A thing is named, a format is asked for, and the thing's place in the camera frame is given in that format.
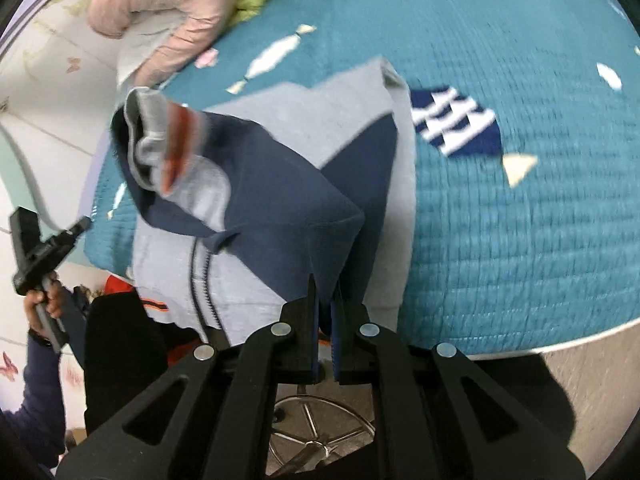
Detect teal quilted bedspread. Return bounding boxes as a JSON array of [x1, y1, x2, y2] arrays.
[[85, 0, 639, 356]]

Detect pink quilted jacket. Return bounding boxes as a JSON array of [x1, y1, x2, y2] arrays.
[[87, 0, 235, 88]]

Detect white folded cloth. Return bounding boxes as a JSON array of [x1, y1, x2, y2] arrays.
[[116, 10, 186, 90]]

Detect grey and navy hoodie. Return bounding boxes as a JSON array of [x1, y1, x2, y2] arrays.
[[111, 58, 416, 344]]

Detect navy sleeved left forearm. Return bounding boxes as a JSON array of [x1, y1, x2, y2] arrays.
[[3, 330, 66, 469]]

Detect metal stool base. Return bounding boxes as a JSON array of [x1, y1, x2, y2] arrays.
[[266, 393, 375, 479]]

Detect person's left hand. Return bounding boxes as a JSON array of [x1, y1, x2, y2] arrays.
[[23, 272, 63, 339]]

